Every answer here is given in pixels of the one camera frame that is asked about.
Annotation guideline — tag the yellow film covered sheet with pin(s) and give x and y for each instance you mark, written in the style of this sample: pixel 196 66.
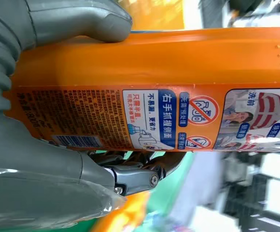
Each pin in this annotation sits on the yellow film covered sheet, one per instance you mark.
pixel 154 14

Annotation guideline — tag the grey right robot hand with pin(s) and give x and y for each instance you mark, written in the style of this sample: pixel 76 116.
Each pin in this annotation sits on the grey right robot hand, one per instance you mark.
pixel 33 185

